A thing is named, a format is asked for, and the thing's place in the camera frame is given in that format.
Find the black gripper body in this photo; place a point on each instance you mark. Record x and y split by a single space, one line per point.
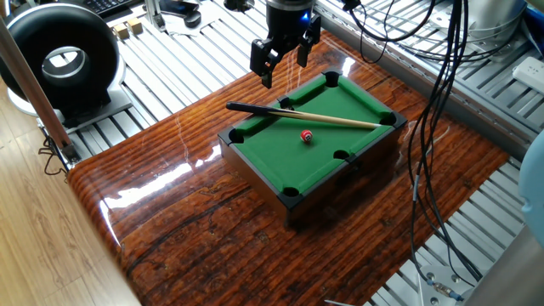
289 21

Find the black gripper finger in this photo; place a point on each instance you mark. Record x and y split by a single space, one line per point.
302 53
260 55

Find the red white pool ball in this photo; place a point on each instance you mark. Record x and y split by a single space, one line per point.
306 136

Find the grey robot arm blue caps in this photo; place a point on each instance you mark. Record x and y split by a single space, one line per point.
533 191

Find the mini green pool table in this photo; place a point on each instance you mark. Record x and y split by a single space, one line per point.
297 166

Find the aluminium profile upright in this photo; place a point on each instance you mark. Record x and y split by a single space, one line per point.
155 15

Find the small wooden block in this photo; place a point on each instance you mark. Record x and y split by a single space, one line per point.
135 25
121 31

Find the black keyboard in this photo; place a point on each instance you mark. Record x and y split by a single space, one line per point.
104 5

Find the silver metal cylinder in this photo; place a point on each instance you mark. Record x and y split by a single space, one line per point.
489 17

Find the white power strip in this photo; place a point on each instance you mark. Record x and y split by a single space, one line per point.
531 74

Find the slanted frame post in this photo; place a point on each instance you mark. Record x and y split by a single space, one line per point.
34 93

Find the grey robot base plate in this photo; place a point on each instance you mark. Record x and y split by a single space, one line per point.
442 276

